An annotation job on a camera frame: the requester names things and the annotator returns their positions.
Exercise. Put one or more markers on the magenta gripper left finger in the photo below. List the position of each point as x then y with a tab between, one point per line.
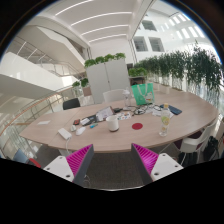
73	167

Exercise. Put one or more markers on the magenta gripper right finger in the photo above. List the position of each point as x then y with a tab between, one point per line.
153	166

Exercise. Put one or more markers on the clear water bottle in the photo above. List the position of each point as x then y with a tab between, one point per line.
126	94

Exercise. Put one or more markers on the white computer mouse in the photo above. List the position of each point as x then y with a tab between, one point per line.
80	131

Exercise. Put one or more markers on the white power adapter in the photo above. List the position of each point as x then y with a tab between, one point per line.
64	133

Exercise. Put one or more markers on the small white round device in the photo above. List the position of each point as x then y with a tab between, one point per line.
73	128

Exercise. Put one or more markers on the red round coaster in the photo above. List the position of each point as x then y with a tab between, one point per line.
137	126

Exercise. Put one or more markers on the blue marker pen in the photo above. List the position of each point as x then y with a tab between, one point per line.
93	125

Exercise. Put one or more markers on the clear bottle with yellow cap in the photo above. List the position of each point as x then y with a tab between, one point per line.
165	119

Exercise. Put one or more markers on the white sheet of paper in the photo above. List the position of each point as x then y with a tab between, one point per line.
44	122

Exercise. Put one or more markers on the tablet with papers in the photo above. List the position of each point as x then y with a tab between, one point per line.
102	114

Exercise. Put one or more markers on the dark blue notebook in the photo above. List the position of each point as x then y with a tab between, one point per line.
174	110

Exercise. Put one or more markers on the white cup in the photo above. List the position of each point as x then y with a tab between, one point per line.
112	122

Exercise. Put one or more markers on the white chair right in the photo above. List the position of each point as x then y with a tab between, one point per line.
197	141

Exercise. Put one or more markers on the black chair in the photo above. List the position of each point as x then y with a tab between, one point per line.
70	104

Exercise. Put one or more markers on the green tote bag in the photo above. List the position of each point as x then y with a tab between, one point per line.
143	93

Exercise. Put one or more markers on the white chair behind table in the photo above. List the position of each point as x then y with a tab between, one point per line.
113	95

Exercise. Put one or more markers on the white cabinet with plants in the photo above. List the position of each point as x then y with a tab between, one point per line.
106	74

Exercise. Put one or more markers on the hanging green plants row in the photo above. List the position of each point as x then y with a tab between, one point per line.
198	67

